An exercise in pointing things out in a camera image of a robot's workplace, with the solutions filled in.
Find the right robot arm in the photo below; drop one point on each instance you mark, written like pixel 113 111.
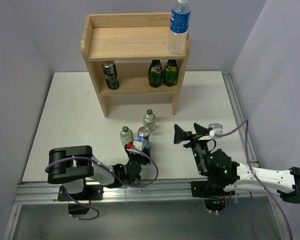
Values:
pixel 225 176

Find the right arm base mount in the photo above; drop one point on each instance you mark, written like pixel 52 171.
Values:
pixel 215 200

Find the aluminium front rail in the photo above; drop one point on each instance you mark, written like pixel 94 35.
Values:
pixel 40 193

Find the clear glass soda bottle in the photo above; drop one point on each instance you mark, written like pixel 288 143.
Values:
pixel 126 136
pixel 149 120

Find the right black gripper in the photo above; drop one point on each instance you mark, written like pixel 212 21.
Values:
pixel 180 134

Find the wooden two-tier shelf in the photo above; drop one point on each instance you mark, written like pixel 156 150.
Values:
pixel 130 40

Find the black soda can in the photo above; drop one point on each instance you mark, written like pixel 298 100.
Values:
pixel 145 133
pixel 110 74

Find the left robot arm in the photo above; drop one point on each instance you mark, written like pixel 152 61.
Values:
pixel 70 166

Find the clear glass soda bottle rear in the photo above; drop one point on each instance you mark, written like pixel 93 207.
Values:
pixel 149 120

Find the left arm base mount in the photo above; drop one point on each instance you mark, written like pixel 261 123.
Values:
pixel 79 204

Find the blue label water bottle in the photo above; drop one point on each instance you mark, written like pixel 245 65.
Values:
pixel 178 28
pixel 140 138

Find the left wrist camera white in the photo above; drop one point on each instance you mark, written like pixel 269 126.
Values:
pixel 135 144

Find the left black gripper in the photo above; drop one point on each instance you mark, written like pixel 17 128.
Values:
pixel 145 159

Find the clear glass soda bottle left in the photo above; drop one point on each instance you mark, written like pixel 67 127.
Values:
pixel 126 136

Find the green glass bottle left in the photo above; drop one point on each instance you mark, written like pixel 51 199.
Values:
pixel 155 74

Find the green glass bottle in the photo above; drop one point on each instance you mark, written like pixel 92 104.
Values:
pixel 155 74
pixel 170 73

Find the black soda can front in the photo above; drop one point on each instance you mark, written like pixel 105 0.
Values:
pixel 110 74

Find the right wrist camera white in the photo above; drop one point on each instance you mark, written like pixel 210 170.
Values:
pixel 213 132

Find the black soda can rear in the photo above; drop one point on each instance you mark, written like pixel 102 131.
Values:
pixel 145 133

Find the aluminium rail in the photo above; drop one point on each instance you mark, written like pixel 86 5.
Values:
pixel 238 116
pixel 40 193

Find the aluminium right rail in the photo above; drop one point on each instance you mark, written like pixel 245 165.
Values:
pixel 238 116

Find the blue label water bottle front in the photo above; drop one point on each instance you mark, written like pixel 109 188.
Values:
pixel 140 138

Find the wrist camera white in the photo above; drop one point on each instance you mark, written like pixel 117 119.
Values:
pixel 135 144
pixel 213 132

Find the green glass bottle right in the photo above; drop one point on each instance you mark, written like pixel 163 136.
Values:
pixel 170 73

